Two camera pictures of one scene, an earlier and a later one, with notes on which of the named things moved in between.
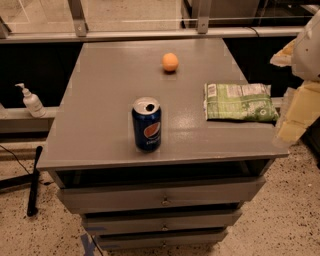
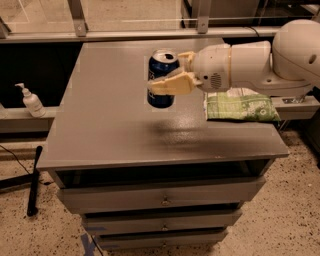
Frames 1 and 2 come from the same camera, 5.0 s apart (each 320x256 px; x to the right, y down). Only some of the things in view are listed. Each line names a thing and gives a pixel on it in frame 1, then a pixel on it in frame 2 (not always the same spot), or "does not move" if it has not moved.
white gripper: [308, 53] to [211, 67]
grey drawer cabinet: [180, 195] does not move
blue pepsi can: [147, 121] to [162, 63]
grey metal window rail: [82, 32] does not move
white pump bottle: [32, 102] does not move
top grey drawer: [168, 195] does not move
